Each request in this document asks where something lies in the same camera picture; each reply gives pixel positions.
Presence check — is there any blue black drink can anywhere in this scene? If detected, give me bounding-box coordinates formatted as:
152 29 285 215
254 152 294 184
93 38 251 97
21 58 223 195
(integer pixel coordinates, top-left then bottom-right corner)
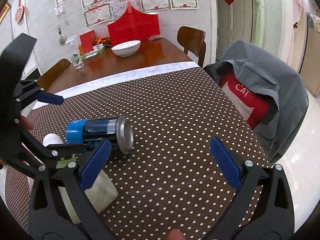
66 116 134 155

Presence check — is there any white cup green inside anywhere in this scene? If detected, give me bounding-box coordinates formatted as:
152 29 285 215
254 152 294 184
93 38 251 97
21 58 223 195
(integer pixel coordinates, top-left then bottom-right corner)
43 133 63 147

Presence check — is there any large pale green cup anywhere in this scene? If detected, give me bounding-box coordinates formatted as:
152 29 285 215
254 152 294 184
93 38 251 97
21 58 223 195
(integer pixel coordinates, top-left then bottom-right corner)
59 160 118 224

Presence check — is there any left hand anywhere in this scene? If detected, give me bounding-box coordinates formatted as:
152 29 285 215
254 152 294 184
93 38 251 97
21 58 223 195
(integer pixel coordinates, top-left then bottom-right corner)
0 114 34 167

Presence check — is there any right hand thumb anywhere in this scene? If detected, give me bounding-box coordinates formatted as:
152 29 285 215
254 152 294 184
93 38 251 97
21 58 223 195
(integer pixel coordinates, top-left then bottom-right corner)
167 229 186 240

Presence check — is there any left wooden chair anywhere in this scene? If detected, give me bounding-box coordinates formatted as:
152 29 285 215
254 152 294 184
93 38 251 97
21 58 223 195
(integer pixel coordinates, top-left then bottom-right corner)
37 59 71 90

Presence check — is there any wooden chair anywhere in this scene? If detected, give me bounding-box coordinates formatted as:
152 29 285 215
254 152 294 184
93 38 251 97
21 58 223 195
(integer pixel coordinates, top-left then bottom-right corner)
37 59 71 90
177 26 207 67

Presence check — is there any clear spray bottle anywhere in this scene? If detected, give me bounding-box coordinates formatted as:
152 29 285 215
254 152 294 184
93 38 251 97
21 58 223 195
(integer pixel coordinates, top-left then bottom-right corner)
66 35 84 69

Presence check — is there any grey jacket on chair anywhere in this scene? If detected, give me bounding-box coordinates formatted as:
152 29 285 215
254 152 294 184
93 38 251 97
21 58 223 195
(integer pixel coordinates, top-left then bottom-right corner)
204 40 309 164

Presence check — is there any red CAT cushion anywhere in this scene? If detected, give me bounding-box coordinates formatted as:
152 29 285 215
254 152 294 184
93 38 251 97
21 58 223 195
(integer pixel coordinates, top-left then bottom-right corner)
219 70 270 129

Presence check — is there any green tissue box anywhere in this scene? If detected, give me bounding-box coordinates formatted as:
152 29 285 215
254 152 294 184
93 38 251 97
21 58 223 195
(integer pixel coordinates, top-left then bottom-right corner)
82 44 106 57

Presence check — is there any small red envelope box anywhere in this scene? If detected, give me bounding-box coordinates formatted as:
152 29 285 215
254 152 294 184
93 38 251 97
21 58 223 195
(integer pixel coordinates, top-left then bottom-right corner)
79 30 95 54

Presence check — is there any white ceramic bowl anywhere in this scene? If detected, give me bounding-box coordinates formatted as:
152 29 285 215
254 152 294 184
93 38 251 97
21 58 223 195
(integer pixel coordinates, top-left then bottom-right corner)
111 40 141 57

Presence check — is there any gold framed red picture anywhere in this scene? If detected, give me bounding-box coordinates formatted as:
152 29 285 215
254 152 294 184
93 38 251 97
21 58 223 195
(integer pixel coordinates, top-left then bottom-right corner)
0 2 11 23

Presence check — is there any right wooden chair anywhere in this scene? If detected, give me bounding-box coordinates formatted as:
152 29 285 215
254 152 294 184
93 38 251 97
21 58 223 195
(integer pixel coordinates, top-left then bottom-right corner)
177 26 207 67

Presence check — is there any green door curtain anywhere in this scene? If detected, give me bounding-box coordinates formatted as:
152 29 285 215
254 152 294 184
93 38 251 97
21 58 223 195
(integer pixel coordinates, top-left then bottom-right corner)
253 0 265 48

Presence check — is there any hanging silver wall ornament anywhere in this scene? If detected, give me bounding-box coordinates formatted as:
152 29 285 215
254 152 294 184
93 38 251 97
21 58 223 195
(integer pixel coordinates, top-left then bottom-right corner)
58 28 67 45

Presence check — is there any red round wall ornament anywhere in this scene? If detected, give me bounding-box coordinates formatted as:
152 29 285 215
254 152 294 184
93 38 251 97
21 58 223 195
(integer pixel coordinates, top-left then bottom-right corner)
14 0 25 23

